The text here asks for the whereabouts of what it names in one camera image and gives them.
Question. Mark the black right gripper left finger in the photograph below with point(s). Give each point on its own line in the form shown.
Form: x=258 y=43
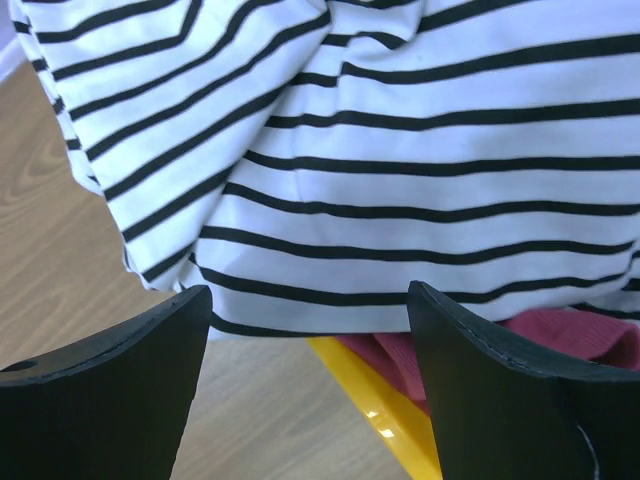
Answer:
x=113 y=405

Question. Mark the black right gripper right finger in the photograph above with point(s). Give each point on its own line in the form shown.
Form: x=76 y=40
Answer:
x=504 y=407

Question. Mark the black white striped tank top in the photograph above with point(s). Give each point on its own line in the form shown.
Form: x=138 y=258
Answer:
x=307 y=160

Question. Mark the maroon red tank top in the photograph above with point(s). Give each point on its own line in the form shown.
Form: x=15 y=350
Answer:
x=584 y=335

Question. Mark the yellow plastic bin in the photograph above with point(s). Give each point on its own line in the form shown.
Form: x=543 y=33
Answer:
x=404 y=428

